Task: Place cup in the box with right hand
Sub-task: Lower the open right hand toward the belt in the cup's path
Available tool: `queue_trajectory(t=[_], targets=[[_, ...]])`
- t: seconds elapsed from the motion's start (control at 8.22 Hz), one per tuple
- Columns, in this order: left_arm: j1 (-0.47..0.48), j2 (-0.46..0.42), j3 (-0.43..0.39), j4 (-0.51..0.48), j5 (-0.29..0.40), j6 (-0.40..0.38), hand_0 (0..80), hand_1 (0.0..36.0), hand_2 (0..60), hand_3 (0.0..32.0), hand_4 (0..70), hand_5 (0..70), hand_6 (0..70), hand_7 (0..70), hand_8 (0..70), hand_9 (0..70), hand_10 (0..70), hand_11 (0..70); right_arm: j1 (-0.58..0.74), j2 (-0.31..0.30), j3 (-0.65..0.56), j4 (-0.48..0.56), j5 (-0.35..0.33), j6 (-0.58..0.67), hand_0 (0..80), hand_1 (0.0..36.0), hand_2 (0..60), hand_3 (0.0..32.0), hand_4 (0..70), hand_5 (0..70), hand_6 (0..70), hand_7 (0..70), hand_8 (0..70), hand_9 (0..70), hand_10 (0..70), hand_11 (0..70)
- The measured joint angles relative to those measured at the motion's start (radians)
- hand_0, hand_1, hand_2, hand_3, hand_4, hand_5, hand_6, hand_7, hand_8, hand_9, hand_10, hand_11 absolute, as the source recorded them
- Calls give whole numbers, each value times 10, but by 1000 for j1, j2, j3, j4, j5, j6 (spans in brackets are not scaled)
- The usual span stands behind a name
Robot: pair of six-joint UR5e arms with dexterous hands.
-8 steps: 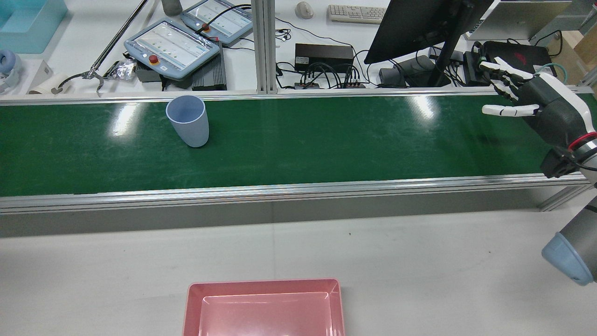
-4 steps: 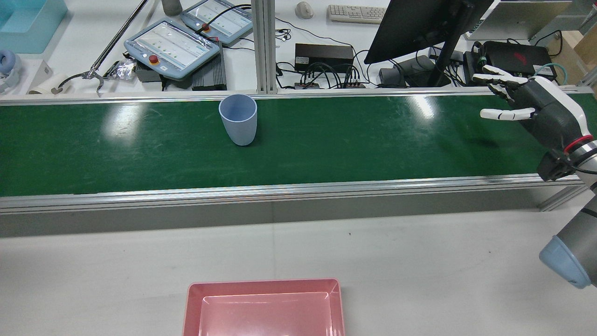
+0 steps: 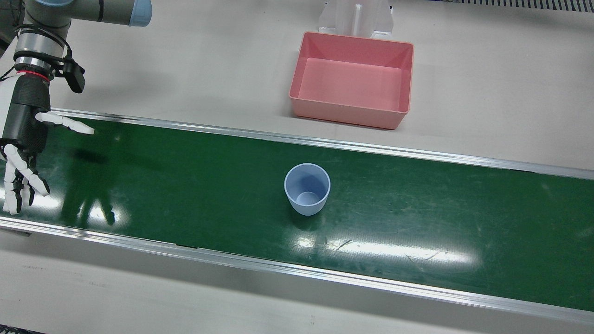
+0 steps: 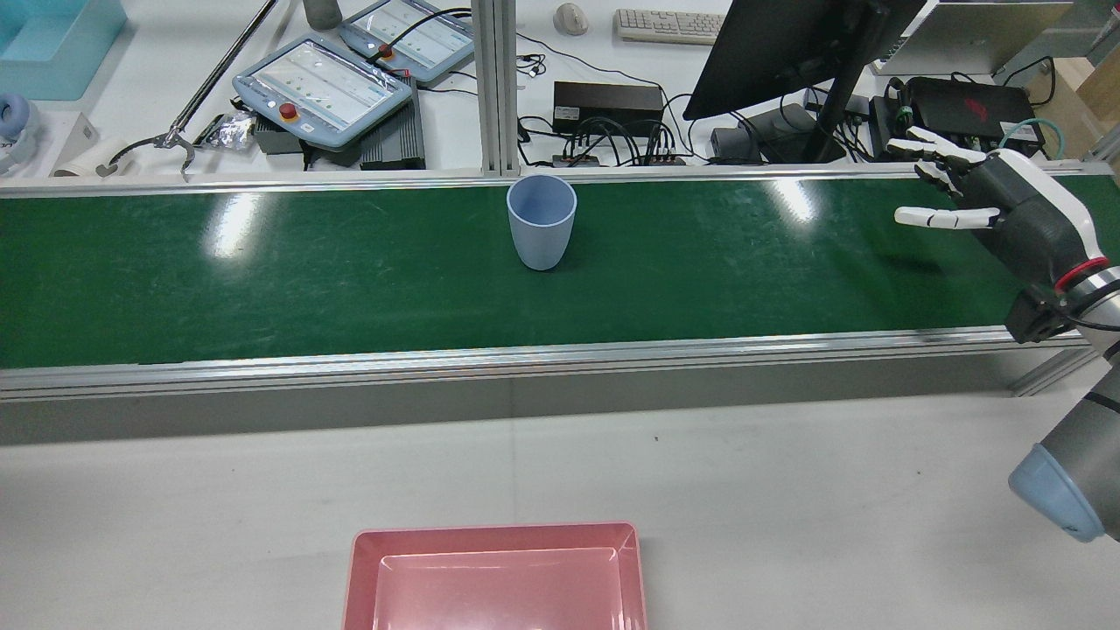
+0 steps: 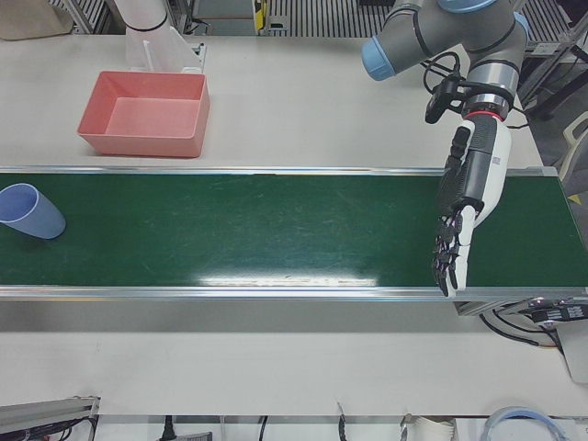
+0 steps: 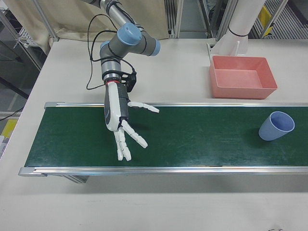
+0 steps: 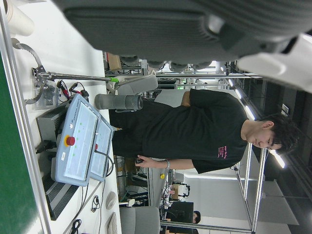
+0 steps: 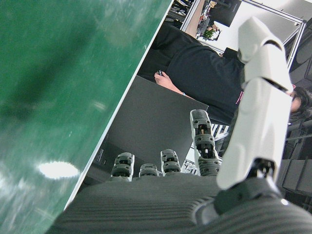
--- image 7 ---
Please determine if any brown cardboard box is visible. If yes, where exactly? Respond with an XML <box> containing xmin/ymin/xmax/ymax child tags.
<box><xmin>107</xmin><ymin>53</ymin><xmax>122</xmax><ymax>71</ymax></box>

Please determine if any grey power supply box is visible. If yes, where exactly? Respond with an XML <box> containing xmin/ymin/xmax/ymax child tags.
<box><xmin>36</xmin><ymin>107</ymin><xmax>71</xmax><ymax>149</ymax></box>

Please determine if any white grey office chair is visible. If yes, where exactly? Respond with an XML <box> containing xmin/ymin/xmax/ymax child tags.
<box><xmin>107</xmin><ymin>74</ymin><xmax>159</xmax><ymax>96</ymax></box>

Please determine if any person in black t-shirt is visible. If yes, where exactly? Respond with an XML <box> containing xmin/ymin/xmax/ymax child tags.
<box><xmin>108</xmin><ymin>88</ymin><xmax>299</xmax><ymax>175</ymax></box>

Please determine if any grey insulated bottle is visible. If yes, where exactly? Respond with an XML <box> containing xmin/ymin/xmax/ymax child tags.
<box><xmin>94</xmin><ymin>93</ymin><xmax>144</xmax><ymax>112</ymax></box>

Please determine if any red black alligator clip lead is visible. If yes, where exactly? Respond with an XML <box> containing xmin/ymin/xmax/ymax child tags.
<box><xmin>56</xmin><ymin>79</ymin><xmax>70</xmax><ymax>103</ymax></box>
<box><xmin>69</xmin><ymin>82</ymin><xmax>90</xmax><ymax>98</ymax></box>

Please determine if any large grey blue teach pendant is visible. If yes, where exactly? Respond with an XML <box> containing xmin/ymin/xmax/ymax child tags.
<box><xmin>55</xmin><ymin>94</ymin><xmax>101</xmax><ymax>187</ymax></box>

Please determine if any metal reacher grabber tool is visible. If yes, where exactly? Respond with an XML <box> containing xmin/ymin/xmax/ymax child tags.
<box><xmin>11</xmin><ymin>38</ymin><xmax>120</xmax><ymax>105</ymax></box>

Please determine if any grey computer mouse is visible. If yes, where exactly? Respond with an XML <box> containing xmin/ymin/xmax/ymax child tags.
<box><xmin>106</xmin><ymin>191</ymin><xmax>117</xmax><ymax>210</ymax></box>

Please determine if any black computer monitor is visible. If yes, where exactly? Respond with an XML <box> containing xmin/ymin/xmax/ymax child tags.
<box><xmin>170</xmin><ymin>201</ymin><xmax>195</xmax><ymax>224</ymax></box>

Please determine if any grey fabric office chair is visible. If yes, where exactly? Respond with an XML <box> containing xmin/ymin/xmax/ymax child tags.
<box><xmin>119</xmin><ymin>206</ymin><xmax>161</xmax><ymax>234</ymax></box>

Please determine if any clear bag of black parts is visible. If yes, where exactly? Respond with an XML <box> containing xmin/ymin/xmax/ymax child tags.
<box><xmin>31</xmin><ymin>67</ymin><xmax>60</xmax><ymax>111</ymax></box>

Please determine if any grey keyboard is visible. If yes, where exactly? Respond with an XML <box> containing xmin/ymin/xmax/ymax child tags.
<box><xmin>106</xmin><ymin>211</ymin><xmax>119</xmax><ymax>234</ymax></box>

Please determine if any black ventilated electronics unit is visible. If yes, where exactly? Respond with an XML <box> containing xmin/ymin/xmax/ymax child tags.
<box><xmin>41</xmin><ymin>170</ymin><xmax>79</xmax><ymax>221</ymax></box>

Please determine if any stack of white paper cups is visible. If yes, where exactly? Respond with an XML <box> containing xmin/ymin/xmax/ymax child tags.
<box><xmin>4</xmin><ymin>0</ymin><xmax>35</xmax><ymax>37</ymax></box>

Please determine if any black teach pendant cable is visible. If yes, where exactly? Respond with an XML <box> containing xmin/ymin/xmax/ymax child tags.
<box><xmin>94</xmin><ymin>148</ymin><xmax>115</xmax><ymax>176</ymax></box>

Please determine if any black earphone cable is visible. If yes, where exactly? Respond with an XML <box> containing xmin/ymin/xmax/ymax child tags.
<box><xmin>91</xmin><ymin>195</ymin><xmax>100</xmax><ymax>212</ymax></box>

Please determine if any black cable plug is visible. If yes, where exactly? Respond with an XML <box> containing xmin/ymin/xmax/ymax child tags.
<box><xmin>36</xmin><ymin>140</ymin><xmax>58</xmax><ymax>154</ymax></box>

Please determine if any black coiled cable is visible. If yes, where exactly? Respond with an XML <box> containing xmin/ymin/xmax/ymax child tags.
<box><xmin>72</xmin><ymin>218</ymin><xmax>82</xmax><ymax>234</ymax></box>

